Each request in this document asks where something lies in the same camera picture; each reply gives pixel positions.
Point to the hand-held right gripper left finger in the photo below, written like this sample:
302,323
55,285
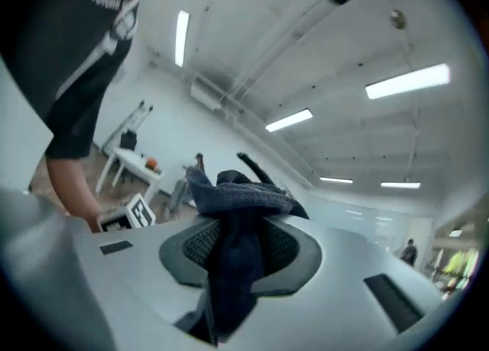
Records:
145,296

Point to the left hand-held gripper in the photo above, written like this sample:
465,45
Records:
139,213

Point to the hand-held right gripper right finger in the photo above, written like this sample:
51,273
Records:
336,303

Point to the dark grey cloth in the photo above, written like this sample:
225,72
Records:
237,265

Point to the person's left forearm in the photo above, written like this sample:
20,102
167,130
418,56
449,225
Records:
72,189

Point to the white side table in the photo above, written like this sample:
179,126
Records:
130,158

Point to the black bag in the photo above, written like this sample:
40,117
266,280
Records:
128,140

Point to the aluminium ladder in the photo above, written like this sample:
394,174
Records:
128,124

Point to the ceiling light panel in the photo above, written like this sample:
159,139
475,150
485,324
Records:
336,179
400,184
407,81
289,120
182,38

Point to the ceiling air conditioner unit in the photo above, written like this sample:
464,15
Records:
206,93

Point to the person in black t-shirt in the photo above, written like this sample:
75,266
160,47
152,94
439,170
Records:
57,55

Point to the ceiling smoke detector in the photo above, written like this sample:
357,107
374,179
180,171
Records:
397,18

